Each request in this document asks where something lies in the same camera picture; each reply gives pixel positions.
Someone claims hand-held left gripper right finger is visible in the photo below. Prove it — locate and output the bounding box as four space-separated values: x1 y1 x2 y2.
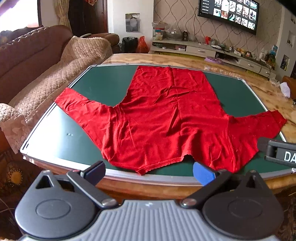
180 162 269 208

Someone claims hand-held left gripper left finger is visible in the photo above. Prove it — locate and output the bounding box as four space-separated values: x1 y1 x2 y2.
31 161 119 210

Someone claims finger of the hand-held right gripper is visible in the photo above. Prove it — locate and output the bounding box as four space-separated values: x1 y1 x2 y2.
258 138 271 152

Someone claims red long-sleeved shirt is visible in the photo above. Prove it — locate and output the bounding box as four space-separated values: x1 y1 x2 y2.
55 65 287 176

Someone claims white mesh item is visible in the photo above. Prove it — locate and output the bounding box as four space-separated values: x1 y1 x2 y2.
280 82 292 98

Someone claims brown wooden chair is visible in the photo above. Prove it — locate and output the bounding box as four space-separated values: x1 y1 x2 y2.
282 75 296 102

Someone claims dark floral rug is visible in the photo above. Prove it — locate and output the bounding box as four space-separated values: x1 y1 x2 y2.
0 148 44 232

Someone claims purple plastic basin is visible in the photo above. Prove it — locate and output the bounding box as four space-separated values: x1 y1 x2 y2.
205 56 226 65

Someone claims grey television cabinet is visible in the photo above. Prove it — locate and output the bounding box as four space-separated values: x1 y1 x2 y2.
149 37 277 79

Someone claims black bag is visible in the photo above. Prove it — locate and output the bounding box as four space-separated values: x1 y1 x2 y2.
121 37 138 53

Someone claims orange plastic bag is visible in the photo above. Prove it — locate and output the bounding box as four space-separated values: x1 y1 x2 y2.
136 36 148 54

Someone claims brown leather sofa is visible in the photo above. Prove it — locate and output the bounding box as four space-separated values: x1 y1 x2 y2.
0 24 121 105

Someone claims clear lidded jar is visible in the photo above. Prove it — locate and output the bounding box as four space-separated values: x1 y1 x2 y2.
151 21 166 41

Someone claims dark wooden door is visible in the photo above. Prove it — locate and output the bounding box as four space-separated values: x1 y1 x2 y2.
68 0 109 37

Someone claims beige curtain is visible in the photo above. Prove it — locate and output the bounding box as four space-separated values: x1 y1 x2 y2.
51 0 71 29

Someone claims wall niche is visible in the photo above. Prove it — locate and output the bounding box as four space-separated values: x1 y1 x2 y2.
280 55 290 71
287 31 296 48
125 13 141 33

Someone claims green mat with silver frame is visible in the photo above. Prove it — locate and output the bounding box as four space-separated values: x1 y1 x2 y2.
20 63 292 186

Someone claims wall-mounted television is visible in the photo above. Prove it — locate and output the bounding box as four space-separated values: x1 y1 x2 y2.
198 0 260 35

